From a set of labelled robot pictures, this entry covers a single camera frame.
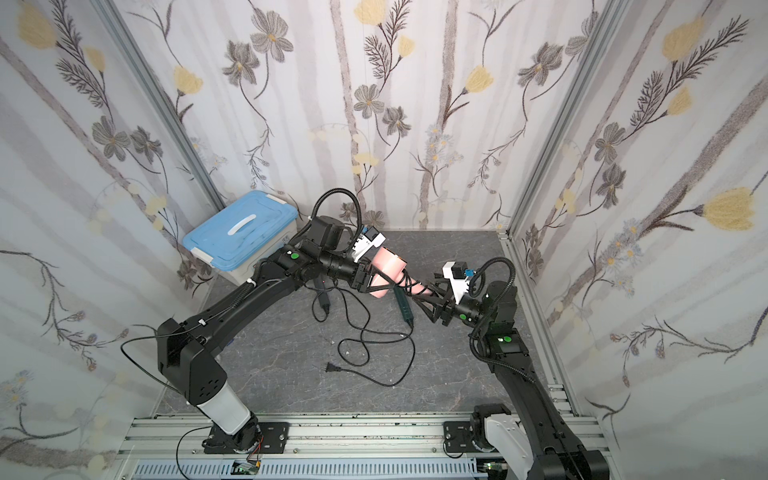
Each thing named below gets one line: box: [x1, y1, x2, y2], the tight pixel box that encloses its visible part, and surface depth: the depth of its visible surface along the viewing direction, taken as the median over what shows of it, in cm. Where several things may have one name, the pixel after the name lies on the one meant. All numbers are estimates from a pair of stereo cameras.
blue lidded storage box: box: [182, 190, 299, 285], surface depth 100 cm
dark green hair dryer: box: [393, 284, 414, 328], surface depth 97 cm
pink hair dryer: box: [369, 247, 431, 299], surface depth 69 cm
